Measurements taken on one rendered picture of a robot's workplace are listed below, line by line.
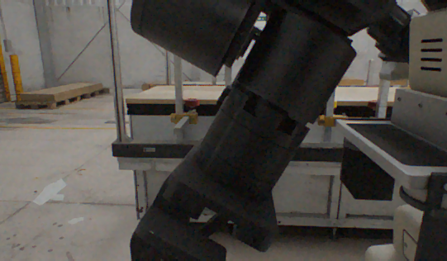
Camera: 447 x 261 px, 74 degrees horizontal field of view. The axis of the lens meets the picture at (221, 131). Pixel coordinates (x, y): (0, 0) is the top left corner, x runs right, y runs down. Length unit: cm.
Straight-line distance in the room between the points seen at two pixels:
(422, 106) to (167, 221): 42
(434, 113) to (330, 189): 154
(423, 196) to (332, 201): 163
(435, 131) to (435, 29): 15
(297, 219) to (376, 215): 49
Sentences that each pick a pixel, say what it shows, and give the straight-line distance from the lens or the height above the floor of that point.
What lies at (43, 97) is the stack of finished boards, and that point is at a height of 23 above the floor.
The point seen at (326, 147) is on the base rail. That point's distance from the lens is 158.
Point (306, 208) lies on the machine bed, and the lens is 201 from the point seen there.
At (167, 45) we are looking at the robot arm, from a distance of 18.
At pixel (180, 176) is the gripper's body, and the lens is 16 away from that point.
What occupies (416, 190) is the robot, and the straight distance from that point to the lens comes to 38.
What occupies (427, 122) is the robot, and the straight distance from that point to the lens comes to 50.
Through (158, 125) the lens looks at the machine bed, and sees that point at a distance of 180.
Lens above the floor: 116
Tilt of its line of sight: 15 degrees down
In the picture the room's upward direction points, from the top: straight up
